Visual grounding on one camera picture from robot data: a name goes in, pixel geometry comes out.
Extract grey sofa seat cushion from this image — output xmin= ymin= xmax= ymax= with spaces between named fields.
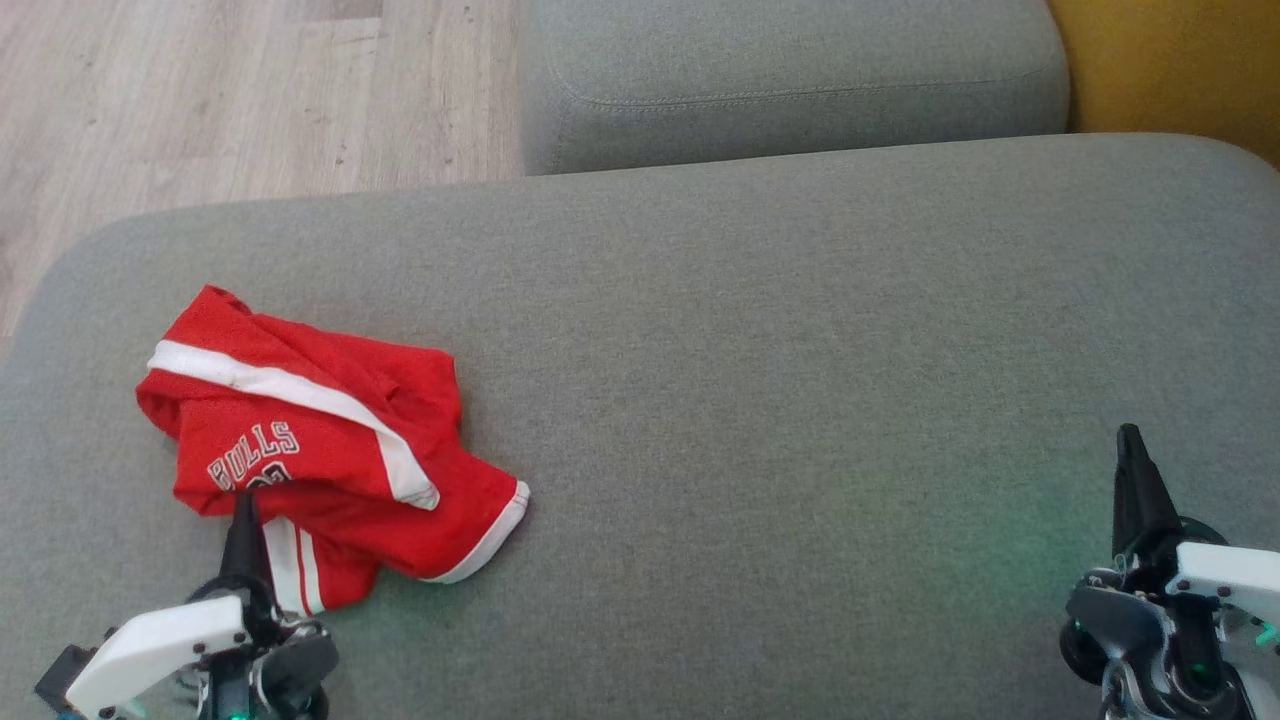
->
xmin=518 ymin=0 xmax=1071 ymax=177

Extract large yellow backrest cushion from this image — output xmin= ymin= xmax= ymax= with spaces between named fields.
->
xmin=1045 ymin=0 xmax=1280 ymax=169

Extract red jersey white sleeves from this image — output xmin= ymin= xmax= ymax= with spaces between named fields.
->
xmin=258 ymin=515 xmax=383 ymax=616

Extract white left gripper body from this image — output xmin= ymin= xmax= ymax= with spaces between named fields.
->
xmin=60 ymin=575 xmax=341 ymax=720

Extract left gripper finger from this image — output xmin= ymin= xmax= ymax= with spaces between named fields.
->
xmin=219 ymin=490 xmax=274 ymax=603

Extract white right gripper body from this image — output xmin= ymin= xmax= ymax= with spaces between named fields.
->
xmin=1060 ymin=518 xmax=1280 ymax=720

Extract large grey sofa seat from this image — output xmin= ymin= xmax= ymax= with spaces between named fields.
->
xmin=0 ymin=133 xmax=1280 ymax=720

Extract red shorts white stripe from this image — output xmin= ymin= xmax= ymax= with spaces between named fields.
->
xmin=135 ymin=285 xmax=531 ymax=586

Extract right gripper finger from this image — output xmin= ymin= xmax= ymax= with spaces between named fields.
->
xmin=1114 ymin=423 xmax=1184 ymax=563

